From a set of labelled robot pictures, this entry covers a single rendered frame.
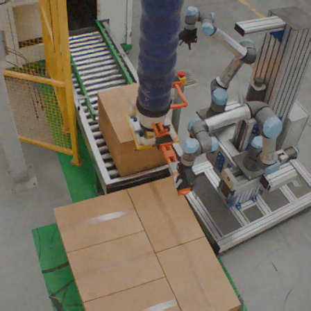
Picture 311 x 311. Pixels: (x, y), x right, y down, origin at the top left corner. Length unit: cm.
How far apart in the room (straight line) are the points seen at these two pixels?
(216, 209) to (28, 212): 171
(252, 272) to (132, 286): 122
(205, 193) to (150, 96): 142
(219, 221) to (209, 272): 74
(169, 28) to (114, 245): 156
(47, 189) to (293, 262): 240
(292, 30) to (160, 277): 181
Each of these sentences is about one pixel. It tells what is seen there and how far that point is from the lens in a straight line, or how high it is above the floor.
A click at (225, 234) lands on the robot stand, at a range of 342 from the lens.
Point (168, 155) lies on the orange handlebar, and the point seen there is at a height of 125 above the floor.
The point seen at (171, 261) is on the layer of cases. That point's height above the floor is 54.
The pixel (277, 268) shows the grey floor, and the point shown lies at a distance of 364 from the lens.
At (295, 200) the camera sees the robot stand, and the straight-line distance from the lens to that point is 380.
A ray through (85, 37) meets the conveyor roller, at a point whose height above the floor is 55.
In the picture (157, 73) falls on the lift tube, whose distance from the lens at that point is 233.
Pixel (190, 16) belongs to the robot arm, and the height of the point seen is 183.
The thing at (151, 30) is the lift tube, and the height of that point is 197.
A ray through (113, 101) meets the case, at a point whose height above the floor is 95.
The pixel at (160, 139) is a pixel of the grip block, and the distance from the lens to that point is 253.
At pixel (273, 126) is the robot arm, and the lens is 223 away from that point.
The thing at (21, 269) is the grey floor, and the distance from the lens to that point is 351.
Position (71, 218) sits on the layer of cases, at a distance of 303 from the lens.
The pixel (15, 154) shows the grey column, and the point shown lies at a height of 42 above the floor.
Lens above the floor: 311
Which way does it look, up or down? 49 degrees down
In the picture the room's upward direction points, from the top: 5 degrees clockwise
